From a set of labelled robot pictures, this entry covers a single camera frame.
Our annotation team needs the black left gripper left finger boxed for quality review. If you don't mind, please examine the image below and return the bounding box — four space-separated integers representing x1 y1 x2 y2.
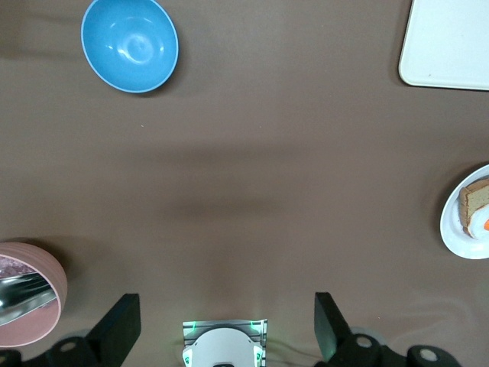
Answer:
45 293 141 367

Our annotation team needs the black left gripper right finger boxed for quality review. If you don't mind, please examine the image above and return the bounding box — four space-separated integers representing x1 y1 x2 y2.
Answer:
315 292 459 367

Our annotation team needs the white round plate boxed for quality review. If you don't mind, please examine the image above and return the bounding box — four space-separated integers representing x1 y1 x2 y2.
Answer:
439 164 489 261

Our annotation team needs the pink ribbed bowl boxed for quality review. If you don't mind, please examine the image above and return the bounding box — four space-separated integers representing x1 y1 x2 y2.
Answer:
0 241 69 348

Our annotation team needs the metal spoon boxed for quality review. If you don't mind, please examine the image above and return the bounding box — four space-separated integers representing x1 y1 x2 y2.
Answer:
0 271 58 326

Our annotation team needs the toy fried egg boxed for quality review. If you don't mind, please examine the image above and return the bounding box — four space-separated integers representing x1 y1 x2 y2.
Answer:
468 204 489 240

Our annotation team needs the brown bread slice under egg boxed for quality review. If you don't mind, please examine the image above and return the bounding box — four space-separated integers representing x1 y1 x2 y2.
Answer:
458 178 489 237

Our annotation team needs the blue bowl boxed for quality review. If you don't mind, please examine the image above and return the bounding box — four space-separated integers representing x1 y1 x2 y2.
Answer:
80 0 180 94

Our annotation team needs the cream tray with bear print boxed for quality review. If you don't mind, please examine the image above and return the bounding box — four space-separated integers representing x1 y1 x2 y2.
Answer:
398 0 489 91

